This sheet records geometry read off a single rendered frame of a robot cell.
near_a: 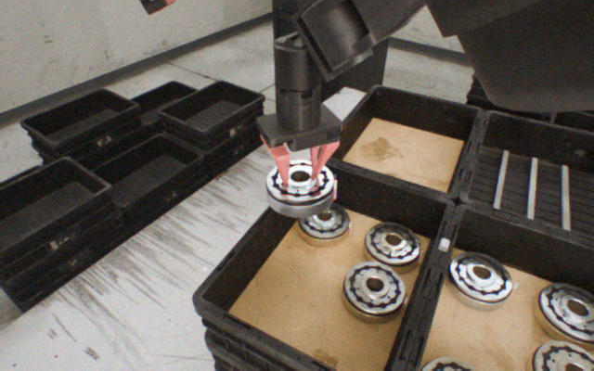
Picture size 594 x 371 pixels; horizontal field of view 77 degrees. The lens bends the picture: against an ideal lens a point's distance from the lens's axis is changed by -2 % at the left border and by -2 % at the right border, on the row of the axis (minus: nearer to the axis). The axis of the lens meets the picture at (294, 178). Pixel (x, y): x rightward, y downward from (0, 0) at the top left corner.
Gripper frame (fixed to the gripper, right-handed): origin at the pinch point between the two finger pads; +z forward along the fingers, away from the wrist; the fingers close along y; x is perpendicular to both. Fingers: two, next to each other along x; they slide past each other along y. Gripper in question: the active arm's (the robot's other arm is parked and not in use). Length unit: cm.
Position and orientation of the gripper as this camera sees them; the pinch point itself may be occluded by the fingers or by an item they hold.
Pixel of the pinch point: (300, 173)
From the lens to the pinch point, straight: 56.1
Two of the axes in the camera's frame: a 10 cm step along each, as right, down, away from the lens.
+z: 0.3, 7.9, 6.2
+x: 3.8, 5.6, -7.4
